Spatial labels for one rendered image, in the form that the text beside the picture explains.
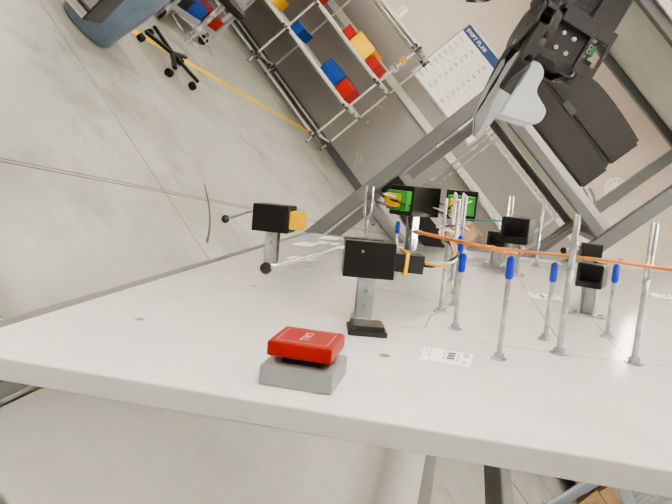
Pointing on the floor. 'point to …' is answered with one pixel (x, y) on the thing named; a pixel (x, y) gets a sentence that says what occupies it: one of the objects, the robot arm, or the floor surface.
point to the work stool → (191, 37)
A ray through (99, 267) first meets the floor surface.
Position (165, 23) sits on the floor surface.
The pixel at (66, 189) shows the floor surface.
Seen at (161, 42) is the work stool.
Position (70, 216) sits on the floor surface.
